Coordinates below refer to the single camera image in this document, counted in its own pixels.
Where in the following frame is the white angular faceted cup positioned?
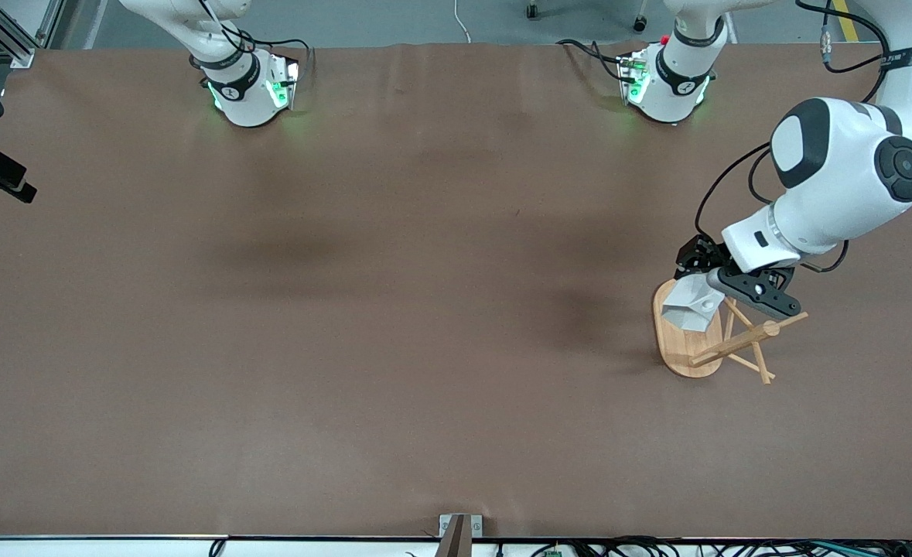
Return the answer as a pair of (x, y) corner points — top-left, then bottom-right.
(661, 271), (727, 335)

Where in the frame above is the wooden cup rack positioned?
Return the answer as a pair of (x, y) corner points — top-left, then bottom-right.
(651, 277), (809, 386)

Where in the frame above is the aluminium frame post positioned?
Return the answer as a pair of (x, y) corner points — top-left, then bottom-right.
(38, 0), (89, 49)

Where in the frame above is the black left base cable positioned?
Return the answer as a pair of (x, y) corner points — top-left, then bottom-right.
(556, 37), (628, 84)

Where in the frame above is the black base cable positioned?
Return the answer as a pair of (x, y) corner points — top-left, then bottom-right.
(196, 0), (315, 74)
(556, 37), (628, 84)

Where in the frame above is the black right base cable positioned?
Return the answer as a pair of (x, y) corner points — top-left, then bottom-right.
(196, 0), (315, 74)

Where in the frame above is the black cable bundle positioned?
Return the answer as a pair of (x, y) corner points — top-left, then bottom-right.
(494, 536), (912, 557)

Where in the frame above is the metal bracket with post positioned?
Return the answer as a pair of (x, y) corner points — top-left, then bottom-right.
(436, 514), (484, 557)

